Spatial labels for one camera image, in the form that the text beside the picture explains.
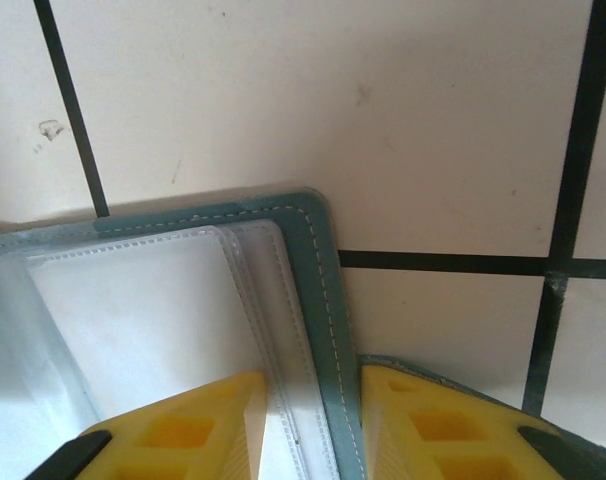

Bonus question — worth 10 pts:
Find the teal card holder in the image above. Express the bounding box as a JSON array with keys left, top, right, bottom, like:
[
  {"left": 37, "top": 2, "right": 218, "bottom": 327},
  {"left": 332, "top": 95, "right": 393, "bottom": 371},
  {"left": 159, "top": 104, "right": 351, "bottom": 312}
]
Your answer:
[{"left": 0, "top": 187, "right": 542, "bottom": 480}]

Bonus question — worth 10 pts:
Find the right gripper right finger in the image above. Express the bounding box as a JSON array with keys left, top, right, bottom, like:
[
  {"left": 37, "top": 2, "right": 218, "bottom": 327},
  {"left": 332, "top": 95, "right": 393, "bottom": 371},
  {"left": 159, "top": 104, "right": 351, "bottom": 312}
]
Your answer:
[{"left": 360, "top": 364, "right": 606, "bottom": 480}]

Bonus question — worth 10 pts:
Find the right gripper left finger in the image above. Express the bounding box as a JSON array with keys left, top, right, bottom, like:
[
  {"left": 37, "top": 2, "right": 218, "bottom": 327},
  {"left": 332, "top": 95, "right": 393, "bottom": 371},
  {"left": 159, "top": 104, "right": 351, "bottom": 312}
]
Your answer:
[{"left": 30, "top": 371, "right": 268, "bottom": 480}]

